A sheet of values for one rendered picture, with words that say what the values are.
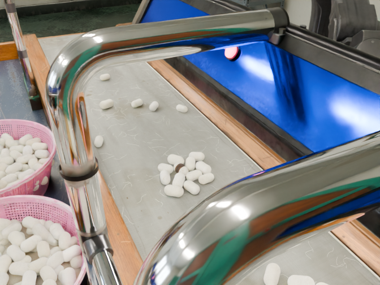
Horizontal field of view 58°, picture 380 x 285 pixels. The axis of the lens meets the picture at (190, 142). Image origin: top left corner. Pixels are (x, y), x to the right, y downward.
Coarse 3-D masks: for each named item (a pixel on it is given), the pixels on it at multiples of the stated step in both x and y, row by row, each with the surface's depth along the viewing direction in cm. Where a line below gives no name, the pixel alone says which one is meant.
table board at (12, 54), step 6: (54, 36) 138; (60, 36) 139; (0, 42) 131; (6, 42) 131; (12, 42) 132; (0, 48) 131; (6, 48) 131; (12, 48) 132; (0, 54) 132; (6, 54) 133; (12, 54) 134; (0, 60) 133; (6, 60) 134
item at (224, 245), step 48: (96, 48) 19; (144, 48) 20; (192, 48) 22; (48, 96) 20; (96, 192) 25; (240, 192) 9; (288, 192) 9; (336, 192) 9; (96, 240) 26; (192, 240) 8; (240, 240) 8; (288, 240) 9
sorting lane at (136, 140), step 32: (96, 96) 96; (128, 96) 96; (160, 96) 96; (96, 128) 82; (128, 128) 82; (160, 128) 83; (192, 128) 83; (128, 160) 72; (160, 160) 72; (224, 160) 73; (128, 192) 64; (160, 192) 64; (128, 224) 58; (160, 224) 58; (288, 256) 53; (320, 256) 53; (352, 256) 53
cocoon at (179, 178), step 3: (177, 174) 66; (180, 174) 65; (183, 174) 66; (174, 177) 66; (177, 177) 65; (180, 177) 65; (183, 177) 65; (174, 180) 64; (177, 180) 64; (180, 180) 64; (183, 180) 65; (174, 183) 64; (177, 183) 64; (180, 183) 64; (183, 183) 65; (180, 186) 64
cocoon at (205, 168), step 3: (198, 162) 69; (201, 162) 69; (195, 165) 69; (198, 165) 68; (201, 165) 68; (204, 165) 68; (207, 165) 68; (198, 168) 68; (201, 168) 68; (204, 168) 67; (207, 168) 67; (210, 168) 68; (201, 171) 68; (204, 171) 67; (207, 171) 67; (210, 171) 68
